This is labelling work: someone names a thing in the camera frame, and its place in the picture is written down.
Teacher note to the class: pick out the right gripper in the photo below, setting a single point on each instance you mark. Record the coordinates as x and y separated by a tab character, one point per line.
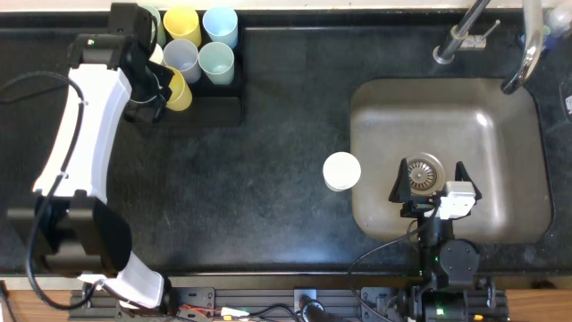
415	209

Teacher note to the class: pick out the blue cup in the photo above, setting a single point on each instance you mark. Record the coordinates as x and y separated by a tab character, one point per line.
220	27

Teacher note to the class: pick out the green cup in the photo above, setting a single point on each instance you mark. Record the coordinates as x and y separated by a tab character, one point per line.
216	62
160	27

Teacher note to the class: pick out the steel sink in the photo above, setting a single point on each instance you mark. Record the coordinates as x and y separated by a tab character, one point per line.
491	147

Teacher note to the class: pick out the black tray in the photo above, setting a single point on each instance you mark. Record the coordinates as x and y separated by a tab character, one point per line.
210	109

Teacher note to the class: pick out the grey cup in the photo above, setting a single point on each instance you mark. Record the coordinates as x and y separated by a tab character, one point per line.
181	60

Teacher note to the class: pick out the steel tap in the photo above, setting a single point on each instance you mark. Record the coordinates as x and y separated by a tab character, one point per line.
451	40

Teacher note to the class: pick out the white cup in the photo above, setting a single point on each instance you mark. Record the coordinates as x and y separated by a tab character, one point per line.
156	54
342	170

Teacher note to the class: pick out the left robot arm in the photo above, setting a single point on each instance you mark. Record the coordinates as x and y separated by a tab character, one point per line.
89	134

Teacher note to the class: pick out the yellow cup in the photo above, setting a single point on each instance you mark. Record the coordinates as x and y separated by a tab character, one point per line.
181	94
182	27

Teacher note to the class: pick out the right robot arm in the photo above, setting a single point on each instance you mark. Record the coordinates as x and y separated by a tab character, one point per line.
460	259

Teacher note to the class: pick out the blue soap bottle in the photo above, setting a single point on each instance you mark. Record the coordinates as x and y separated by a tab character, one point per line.
558	22

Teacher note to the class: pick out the mounting rail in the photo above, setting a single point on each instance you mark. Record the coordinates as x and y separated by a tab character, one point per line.
259	299

